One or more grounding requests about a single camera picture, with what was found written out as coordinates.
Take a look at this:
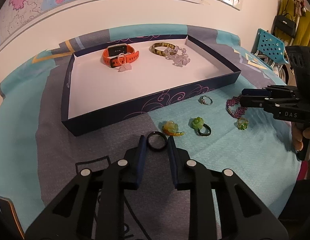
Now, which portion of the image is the clear crystal bead bracelet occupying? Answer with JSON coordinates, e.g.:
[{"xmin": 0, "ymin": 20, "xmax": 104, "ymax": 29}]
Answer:
[{"xmin": 163, "ymin": 45, "xmax": 191, "ymax": 68}]

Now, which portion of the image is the right hand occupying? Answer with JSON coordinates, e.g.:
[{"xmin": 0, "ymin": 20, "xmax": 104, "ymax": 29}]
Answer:
[{"xmin": 291, "ymin": 122, "xmax": 310, "ymax": 151}]

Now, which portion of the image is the black handbag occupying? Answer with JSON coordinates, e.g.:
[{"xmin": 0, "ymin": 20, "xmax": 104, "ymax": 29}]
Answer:
[{"xmin": 274, "ymin": 13, "xmax": 297, "ymax": 38}]

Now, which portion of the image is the yellow-green flower ring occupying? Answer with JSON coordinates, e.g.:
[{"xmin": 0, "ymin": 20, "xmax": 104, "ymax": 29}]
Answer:
[{"xmin": 161, "ymin": 120, "xmax": 185, "ymax": 138}]

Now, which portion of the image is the blue perforated chair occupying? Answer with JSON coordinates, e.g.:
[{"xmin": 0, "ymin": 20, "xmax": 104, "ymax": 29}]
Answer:
[{"xmin": 252, "ymin": 28, "xmax": 288, "ymax": 74}]

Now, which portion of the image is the wooden chair edge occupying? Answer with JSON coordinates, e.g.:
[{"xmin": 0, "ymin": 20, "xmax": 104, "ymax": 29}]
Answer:
[{"xmin": 0, "ymin": 196, "xmax": 25, "ymax": 239}]

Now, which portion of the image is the green flower black ring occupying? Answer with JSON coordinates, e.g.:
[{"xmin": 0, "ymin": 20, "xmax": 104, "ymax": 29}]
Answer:
[{"xmin": 189, "ymin": 116, "xmax": 213, "ymax": 137}]

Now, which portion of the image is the yellow coat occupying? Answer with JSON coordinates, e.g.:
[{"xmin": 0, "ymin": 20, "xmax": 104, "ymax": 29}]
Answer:
[{"xmin": 278, "ymin": 0, "xmax": 310, "ymax": 47}]

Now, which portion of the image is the green beaded ring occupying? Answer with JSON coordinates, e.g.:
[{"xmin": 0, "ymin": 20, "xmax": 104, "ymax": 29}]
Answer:
[{"xmin": 236, "ymin": 117, "xmax": 249, "ymax": 131}]

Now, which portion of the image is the dark blue shallow box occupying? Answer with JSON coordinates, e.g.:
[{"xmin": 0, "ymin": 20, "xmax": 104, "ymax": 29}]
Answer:
[{"xmin": 61, "ymin": 35, "xmax": 240, "ymax": 136}]

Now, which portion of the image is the silver ring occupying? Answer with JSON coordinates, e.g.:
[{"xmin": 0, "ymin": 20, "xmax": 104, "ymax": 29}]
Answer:
[{"xmin": 198, "ymin": 95, "xmax": 213, "ymax": 105}]

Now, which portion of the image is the teal grey patterned cloth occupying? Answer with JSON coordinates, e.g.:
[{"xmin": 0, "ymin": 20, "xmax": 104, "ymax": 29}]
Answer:
[{"xmin": 0, "ymin": 24, "xmax": 300, "ymax": 229}]

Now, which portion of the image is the purple beaded bracelet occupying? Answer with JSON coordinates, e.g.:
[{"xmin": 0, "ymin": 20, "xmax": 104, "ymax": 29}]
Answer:
[{"xmin": 225, "ymin": 95, "xmax": 248, "ymax": 119}]

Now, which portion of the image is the orange smart watch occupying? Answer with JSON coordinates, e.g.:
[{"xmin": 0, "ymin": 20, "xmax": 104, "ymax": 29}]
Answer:
[{"xmin": 102, "ymin": 43, "xmax": 140, "ymax": 68}]

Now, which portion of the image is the tortoiseshell bangle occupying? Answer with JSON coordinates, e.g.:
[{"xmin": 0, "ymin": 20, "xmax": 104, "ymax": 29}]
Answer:
[{"xmin": 150, "ymin": 42, "xmax": 177, "ymax": 57}]

